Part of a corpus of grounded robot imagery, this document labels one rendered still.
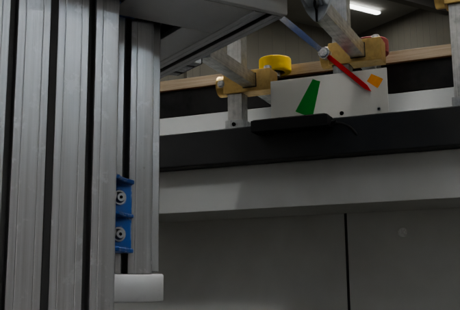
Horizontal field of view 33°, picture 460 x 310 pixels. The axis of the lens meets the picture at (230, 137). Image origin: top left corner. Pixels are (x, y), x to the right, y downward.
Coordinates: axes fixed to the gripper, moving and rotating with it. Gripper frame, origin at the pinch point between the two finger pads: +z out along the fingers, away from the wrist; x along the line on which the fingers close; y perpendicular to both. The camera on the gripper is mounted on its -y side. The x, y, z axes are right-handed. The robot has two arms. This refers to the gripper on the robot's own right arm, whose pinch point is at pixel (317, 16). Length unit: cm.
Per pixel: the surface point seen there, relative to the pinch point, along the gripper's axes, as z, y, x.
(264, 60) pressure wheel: -7, -42, -26
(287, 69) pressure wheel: -5, -45, -21
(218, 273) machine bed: 44, -51, -43
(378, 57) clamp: 0.2, -28.8, 4.3
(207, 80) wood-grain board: -6, -50, -45
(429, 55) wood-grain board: -5, -50, 12
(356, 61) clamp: 0.5, -29.0, -0.5
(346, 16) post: -10.3, -29.7, -2.3
